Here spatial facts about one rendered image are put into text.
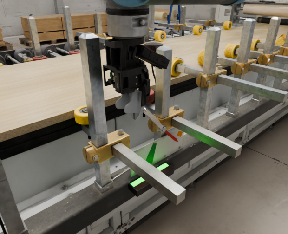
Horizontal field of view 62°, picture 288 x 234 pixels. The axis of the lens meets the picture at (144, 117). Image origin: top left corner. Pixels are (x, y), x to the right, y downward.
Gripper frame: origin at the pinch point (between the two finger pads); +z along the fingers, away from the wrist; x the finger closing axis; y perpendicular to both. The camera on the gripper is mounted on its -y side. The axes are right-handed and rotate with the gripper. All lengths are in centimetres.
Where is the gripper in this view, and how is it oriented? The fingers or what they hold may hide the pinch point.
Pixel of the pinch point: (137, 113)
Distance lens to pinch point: 63.6
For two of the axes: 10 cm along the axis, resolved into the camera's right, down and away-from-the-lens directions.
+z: 0.0, 8.8, 4.7
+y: -7.5, 3.1, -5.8
